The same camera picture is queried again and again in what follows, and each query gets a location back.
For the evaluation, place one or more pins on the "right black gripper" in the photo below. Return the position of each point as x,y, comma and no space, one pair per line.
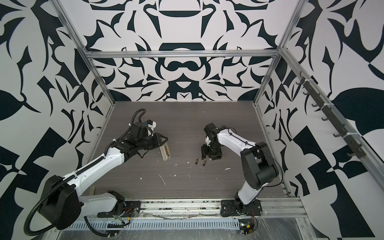
204,152

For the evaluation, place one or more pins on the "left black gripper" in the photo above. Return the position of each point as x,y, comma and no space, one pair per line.
156,140

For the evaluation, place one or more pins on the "white remote control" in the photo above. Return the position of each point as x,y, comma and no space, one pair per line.
166,153

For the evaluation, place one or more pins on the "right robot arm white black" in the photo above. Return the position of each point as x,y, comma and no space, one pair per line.
259,166

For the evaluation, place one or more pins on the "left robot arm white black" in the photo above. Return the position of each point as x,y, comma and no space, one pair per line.
63,201

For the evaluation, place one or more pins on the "small green circuit board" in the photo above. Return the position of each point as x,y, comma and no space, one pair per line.
248,228

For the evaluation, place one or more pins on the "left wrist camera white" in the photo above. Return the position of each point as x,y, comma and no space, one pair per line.
151,124

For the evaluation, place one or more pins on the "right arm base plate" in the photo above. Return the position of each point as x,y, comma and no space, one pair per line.
236,208

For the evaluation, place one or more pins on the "white slotted cable duct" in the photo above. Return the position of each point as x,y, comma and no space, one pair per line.
161,224

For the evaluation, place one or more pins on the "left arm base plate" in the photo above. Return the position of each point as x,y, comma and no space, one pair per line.
126,208

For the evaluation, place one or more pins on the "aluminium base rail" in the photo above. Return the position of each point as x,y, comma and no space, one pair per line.
185,209

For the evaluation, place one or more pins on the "aluminium frame back bar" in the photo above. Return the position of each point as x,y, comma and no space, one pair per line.
180,54

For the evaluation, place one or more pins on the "black wall hook rack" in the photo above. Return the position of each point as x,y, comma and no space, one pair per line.
333,115

